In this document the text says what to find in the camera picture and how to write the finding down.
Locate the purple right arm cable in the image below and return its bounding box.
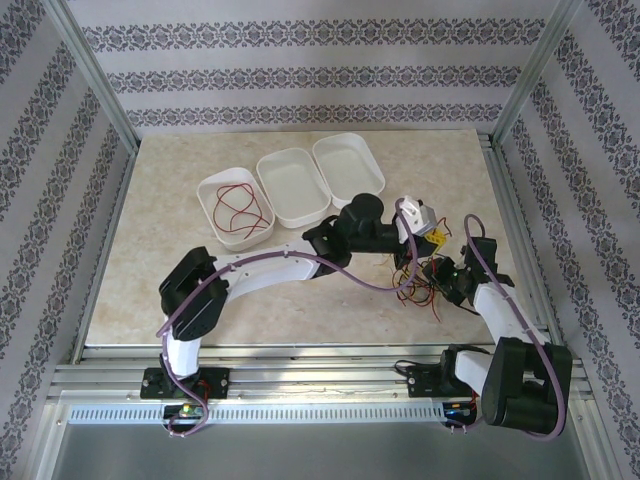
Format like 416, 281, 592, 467
448, 213, 567, 444

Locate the grey metal panel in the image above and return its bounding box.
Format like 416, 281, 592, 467
49, 422, 596, 480

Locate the white plastic tray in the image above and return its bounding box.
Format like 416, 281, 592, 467
196, 167, 276, 253
255, 147, 333, 230
312, 132, 386, 211

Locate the small circuit board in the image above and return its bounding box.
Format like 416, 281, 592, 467
444, 399, 477, 418
164, 402, 206, 419

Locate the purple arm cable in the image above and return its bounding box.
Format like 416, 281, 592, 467
448, 213, 567, 444
157, 198, 426, 440

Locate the thin black cable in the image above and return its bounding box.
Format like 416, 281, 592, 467
392, 257, 451, 301

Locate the aluminium side rail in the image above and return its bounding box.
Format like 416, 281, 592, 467
477, 132, 569, 361
73, 147, 141, 364

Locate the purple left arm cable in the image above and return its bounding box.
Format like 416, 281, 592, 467
157, 198, 426, 440

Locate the thin yellow cable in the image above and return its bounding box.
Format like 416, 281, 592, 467
377, 252, 431, 291

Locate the slotted grey cable duct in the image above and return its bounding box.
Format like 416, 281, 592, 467
67, 403, 446, 424

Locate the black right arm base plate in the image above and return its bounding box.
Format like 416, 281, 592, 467
407, 363, 481, 400

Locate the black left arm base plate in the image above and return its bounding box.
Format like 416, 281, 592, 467
141, 367, 231, 401

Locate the aluminium corner post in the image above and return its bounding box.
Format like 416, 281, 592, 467
492, 0, 586, 146
47, 0, 141, 154

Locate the aluminium rail frame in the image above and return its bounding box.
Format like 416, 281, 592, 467
49, 343, 586, 401

